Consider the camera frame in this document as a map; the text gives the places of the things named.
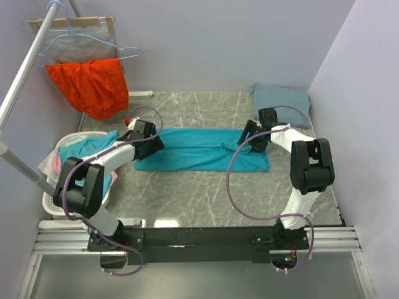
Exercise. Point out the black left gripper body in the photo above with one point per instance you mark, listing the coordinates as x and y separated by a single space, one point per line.
153 146

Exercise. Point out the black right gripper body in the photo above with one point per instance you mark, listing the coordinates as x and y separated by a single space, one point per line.
256 142

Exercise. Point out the turquoise t-shirt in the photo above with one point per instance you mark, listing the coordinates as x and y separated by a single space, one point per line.
193 149

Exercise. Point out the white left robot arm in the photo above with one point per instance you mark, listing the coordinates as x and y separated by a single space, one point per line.
86 175

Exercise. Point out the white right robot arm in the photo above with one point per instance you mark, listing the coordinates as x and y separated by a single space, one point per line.
311 166

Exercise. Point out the folded grey-blue t-shirt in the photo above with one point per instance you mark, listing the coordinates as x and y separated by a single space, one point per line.
265 96

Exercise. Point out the orange hanging shirt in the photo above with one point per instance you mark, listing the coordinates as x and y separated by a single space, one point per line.
97 87

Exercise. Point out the pile of laundry clothes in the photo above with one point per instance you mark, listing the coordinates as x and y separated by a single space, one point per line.
84 148

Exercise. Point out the white laundry basket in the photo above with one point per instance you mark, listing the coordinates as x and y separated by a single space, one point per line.
47 167

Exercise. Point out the grey hanging cloth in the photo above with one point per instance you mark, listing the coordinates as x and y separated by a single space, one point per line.
80 45

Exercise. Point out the wooden hanger bar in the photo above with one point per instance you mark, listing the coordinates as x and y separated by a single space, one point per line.
76 22

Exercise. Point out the silver clothes rack pole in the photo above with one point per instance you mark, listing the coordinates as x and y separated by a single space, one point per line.
26 99

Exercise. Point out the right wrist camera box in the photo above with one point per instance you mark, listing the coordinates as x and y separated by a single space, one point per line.
268 117

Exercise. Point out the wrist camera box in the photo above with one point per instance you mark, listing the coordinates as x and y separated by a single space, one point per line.
143 126
268 117

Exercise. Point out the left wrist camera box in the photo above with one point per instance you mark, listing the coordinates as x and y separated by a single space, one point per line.
143 126

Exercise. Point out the white table edge bracket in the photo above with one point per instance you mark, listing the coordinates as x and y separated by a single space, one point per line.
142 94

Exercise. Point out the light blue wire hanger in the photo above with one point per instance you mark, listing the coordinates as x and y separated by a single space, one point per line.
126 52

